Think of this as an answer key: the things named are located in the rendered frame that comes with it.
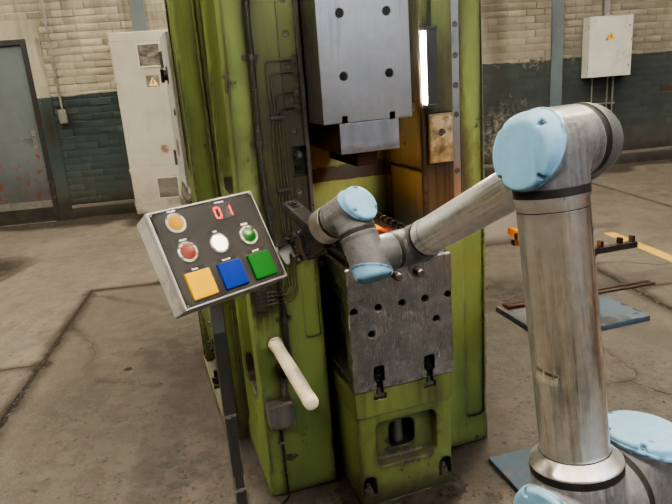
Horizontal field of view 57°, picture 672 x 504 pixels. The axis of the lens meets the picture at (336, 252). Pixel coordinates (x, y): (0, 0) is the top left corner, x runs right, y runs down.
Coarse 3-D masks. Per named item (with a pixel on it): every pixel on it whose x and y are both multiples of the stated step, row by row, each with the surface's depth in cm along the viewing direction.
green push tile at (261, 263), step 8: (248, 256) 174; (256, 256) 176; (264, 256) 177; (256, 264) 175; (264, 264) 176; (272, 264) 178; (256, 272) 174; (264, 272) 175; (272, 272) 177; (256, 280) 174
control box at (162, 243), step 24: (144, 216) 162; (168, 216) 165; (192, 216) 169; (240, 216) 178; (144, 240) 166; (168, 240) 163; (192, 240) 167; (240, 240) 175; (264, 240) 180; (168, 264) 160; (192, 264) 164; (216, 264) 168; (168, 288) 163; (240, 288) 170; (192, 312) 166
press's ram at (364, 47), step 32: (320, 0) 179; (352, 0) 182; (384, 0) 185; (320, 32) 181; (352, 32) 184; (384, 32) 187; (320, 64) 184; (352, 64) 187; (384, 64) 190; (320, 96) 187; (352, 96) 189; (384, 96) 192
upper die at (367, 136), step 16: (320, 128) 209; (336, 128) 193; (352, 128) 192; (368, 128) 193; (384, 128) 195; (320, 144) 212; (336, 144) 196; (352, 144) 193; (368, 144) 195; (384, 144) 196
